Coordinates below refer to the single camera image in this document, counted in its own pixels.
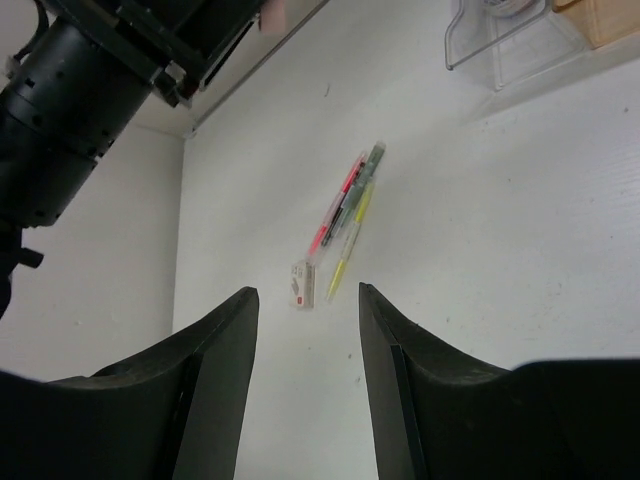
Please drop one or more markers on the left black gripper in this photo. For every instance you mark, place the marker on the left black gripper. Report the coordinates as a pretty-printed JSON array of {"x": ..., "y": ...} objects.
[{"x": 177, "y": 47}]

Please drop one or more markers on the clear plastic tray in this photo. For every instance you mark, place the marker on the clear plastic tray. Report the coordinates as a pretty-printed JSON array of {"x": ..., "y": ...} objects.
[{"x": 498, "y": 52}]

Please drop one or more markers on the wooden tray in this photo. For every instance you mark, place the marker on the wooden tray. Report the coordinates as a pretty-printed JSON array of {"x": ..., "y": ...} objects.
[{"x": 601, "y": 22}]

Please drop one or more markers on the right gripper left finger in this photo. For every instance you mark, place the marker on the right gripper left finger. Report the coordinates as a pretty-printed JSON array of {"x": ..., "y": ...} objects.
[{"x": 217, "y": 379}]

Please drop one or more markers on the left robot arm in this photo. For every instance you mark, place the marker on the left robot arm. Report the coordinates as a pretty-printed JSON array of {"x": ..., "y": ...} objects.
[{"x": 78, "y": 82}]

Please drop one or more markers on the green grey pen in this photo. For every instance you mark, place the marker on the green grey pen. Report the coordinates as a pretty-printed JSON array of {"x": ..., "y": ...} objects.
[{"x": 357, "y": 191}]

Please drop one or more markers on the clear small staples box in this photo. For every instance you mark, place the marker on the clear small staples box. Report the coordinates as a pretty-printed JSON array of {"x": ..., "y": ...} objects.
[{"x": 302, "y": 285}]

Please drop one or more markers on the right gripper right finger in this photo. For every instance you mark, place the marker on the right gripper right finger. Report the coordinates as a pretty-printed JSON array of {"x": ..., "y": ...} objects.
[{"x": 397, "y": 443}]

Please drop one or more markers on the pink highlighter pen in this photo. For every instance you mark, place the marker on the pink highlighter pen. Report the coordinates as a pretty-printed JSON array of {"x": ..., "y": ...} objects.
[{"x": 316, "y": 244}]

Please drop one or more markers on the red pen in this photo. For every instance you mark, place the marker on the red pen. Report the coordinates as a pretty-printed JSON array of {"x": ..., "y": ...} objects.
[{"x": 337, "y": 217}]

